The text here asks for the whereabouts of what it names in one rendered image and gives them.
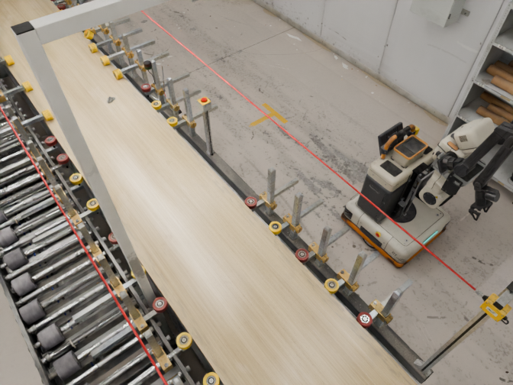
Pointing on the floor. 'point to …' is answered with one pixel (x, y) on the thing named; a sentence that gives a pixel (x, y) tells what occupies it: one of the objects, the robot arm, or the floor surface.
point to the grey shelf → (499, 46)
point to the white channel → (72, 131)
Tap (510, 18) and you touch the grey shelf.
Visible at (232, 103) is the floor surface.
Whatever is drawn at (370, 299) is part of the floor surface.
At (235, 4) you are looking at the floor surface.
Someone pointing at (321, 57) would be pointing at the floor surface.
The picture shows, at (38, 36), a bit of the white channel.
